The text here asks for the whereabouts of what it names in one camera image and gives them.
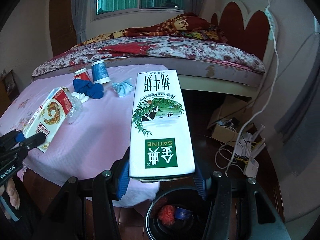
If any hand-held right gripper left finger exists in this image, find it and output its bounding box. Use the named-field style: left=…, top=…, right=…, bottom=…
left=32, top=155, right=130, bottom=240

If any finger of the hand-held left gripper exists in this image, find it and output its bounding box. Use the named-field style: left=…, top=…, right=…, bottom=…
left=0, top=129, right=26, bottom=151
left=15, top=131, right=47, bottom=153

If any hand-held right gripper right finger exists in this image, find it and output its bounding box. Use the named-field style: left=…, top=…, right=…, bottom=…
left=192, top=160, right=292, bottom=240

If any white red printed food box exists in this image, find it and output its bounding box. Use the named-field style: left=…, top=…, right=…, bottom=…
left=22, top=87, right=70, bottom=153

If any black trash bin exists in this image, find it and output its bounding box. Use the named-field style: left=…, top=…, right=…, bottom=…
left=145, top=189, right=216, bottom=240

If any white milk carton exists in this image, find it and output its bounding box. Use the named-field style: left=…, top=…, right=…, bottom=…
left=128, top=69, right=196, bottom=181

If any blue paper cup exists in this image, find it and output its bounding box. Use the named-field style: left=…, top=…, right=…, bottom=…
left=90, top=60, right=111, bottom=84

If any person's left hand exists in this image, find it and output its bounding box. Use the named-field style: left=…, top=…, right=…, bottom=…
left=0, top=179, right=21, bottom=210

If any small blue container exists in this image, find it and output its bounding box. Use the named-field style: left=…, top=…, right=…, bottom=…
left=175, top=206, right=192, bottom=220

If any red crumpled wrapper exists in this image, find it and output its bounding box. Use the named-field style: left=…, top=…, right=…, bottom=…
left=157, top=204, right=176, bottom=227

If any crushed clear plastic bottle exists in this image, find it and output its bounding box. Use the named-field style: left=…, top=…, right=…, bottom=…
left=67, top=97, right=84, bottom=125

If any small wooden cabinet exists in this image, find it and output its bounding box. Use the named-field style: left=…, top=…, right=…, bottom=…
left=0, top=68, right=20, bottom=103

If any white power strip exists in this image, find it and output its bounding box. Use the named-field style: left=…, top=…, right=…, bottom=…
left=243, top=155, right=260, bottom=178

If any cardboard box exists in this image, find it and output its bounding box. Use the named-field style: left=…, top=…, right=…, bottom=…
left=207, top=102, right=251, bottom=148

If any white crumpled cloth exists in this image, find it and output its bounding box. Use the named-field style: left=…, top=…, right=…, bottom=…
left=72, top=92, right=91, bottom=103

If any dark blue cloth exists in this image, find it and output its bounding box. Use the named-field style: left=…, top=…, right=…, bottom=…
left=73, top=78, right=104, bottom=99

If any red paper cup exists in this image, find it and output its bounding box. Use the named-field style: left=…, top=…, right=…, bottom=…
left=73, top=69, right=91, bottom=82

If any light blue cloth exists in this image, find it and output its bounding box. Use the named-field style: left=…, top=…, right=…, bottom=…
left=111, top=77, right=136, bottom=98

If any grey mattress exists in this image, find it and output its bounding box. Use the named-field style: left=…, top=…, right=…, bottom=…
left=32, top=55, right=266, bottom=82

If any brown wooden door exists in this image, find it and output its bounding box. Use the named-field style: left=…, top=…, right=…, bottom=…
left=48, top=0, right=77, bottom=56

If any floral quilt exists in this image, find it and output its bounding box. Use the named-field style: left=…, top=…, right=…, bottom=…
left=31, top=35, right=266, bottom=81

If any red patterned blanket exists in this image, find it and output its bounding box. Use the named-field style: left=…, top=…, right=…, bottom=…
left=84, top=12, right=228, bottom=46

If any red white headboard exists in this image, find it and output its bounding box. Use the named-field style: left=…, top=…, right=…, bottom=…
left=211, top=1, right=278, bottom=64

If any cream bed frame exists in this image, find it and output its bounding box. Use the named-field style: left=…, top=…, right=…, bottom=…
left=179, top=74, right=262, bottom=98

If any white cable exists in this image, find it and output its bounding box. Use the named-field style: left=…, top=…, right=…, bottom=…
left=214, top=0, right=281, bottom=176

